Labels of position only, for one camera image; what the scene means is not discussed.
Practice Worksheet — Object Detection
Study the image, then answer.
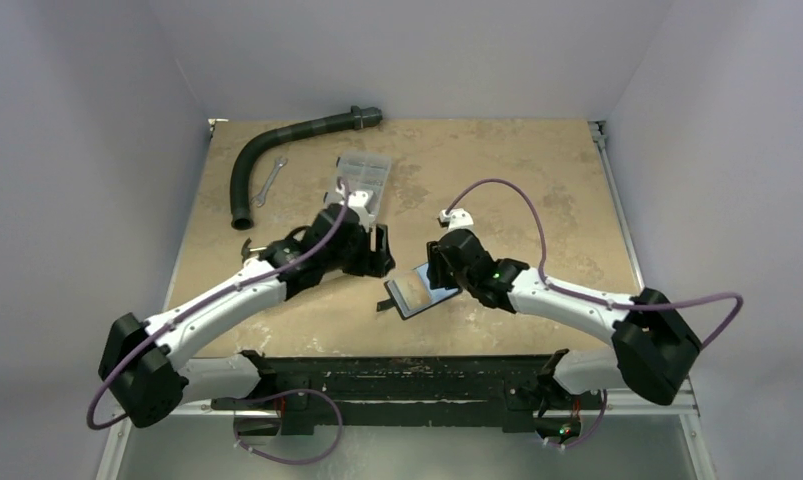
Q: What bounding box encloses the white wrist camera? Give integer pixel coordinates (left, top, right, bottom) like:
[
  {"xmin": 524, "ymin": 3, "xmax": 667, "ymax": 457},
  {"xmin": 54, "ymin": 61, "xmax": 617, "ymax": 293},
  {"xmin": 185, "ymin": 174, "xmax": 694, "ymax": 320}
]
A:
[
  {"xmin": 324, "ymin": 176, "xmax": 379, "ymax": 228},
  {"xmin": 438, "ymin": 208, "xmax": 474, "ymax": 232}
]

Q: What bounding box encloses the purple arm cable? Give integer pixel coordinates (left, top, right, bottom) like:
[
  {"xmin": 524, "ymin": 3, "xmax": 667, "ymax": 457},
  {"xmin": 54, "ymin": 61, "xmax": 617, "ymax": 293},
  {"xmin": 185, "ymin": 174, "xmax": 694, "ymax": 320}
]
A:
[
  {"xmin": 443, "ymin": 177, "xmax": 745, "ymax": 352},
  {"xmin": 86, "ymin": 192, "xmax": 353, "ymax": 432}
]

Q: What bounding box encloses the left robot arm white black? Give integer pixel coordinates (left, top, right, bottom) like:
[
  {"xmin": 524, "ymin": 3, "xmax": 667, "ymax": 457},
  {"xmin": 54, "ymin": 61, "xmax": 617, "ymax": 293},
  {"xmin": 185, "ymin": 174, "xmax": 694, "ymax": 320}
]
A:
[{"xmin": 95, "ymin": 204, "xmax": 395, "ymax": 428}]

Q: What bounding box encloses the black leather card holder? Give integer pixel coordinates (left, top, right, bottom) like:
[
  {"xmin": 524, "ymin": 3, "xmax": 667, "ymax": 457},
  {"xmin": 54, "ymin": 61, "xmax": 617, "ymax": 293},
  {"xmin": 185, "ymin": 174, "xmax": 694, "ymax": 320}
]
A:
[{"xmin": 376, "ymin": 263, "xmax": 461, "ymax": 320}]

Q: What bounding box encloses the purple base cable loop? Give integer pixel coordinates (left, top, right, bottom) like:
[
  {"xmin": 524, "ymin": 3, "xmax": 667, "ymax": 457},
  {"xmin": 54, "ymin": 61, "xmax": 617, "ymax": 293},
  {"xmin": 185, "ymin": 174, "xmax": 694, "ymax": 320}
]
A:
[{"xmin": 232, "ymin": 387, "xmax": 345, "ymax": 466}]

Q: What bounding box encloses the silver wrench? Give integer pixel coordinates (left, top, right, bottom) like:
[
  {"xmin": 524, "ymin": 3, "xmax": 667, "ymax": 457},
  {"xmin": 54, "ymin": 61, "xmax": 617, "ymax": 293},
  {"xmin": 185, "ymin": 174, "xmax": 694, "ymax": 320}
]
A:
[{"xmin": 252, "ymin": 157, "xmax": 288, "ymax": 208}]

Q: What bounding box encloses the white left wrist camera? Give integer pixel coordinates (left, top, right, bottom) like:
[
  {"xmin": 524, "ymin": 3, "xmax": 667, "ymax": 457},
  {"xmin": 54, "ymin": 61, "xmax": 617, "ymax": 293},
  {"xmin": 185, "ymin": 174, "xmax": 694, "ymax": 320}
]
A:
[{"xmin": 324, "ymin": 176, "xmax": 379, "ymax": 228}]

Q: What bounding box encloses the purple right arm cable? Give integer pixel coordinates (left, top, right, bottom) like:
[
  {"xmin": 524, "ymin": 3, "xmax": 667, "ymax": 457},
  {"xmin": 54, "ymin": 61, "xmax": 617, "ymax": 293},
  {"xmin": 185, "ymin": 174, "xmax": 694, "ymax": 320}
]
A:
[{"xmin": 443, "ymin": 177, "xmax": 745, "ymax": 352}]

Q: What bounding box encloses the clear plastic screw box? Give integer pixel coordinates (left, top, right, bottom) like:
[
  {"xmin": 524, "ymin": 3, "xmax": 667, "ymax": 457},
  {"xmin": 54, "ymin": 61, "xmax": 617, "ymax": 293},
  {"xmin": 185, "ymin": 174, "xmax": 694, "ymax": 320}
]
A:
[{"xmin": 323, "ymin": 150, "xmax": 392, "ymax": 216}]

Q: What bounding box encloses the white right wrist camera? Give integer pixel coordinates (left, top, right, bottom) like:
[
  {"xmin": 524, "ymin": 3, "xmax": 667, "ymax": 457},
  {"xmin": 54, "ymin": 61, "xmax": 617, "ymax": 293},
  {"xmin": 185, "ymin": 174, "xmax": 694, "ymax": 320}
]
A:
[{"xmin": 438, "ymin": 208, "xmax": 474, "ymax": 232}]

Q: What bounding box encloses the black corrugated hose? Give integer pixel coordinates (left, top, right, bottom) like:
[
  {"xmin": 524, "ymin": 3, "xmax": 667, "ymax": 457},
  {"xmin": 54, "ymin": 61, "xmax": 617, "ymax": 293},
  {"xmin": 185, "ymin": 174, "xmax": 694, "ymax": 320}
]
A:
[{"xmin": 229, "ymin": 105, "xmax": 384, "ymax": 232}]

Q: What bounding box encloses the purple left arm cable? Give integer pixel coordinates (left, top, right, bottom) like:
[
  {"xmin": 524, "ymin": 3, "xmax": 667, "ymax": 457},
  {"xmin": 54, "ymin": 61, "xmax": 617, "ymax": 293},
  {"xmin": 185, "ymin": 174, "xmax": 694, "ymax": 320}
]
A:
[{"xmin": 86, "ymin": 192, "xmax": 353, "ymax": 432}]

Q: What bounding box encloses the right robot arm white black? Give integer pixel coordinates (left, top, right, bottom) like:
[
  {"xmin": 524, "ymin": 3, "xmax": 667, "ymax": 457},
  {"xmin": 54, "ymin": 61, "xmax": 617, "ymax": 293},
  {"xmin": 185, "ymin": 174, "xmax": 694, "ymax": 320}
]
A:
[{"xmin": 427, "ymin": 229, "xmax": 702, "ymax": 407}]

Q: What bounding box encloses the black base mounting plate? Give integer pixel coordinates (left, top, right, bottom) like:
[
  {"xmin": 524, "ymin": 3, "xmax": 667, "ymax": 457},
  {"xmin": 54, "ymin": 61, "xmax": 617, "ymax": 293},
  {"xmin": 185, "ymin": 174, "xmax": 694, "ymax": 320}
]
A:
[{"xmin": 245, "ymin": 352, "xmax": 602, "ymax": 435}]

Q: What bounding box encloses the small black hammer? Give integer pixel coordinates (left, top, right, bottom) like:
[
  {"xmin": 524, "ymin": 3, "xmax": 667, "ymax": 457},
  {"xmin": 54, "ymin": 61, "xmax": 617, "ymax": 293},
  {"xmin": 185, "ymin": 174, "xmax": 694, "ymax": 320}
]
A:
[{"xmin": 240, "ymin": 238, "xmax": 268, "ymax": 263}]

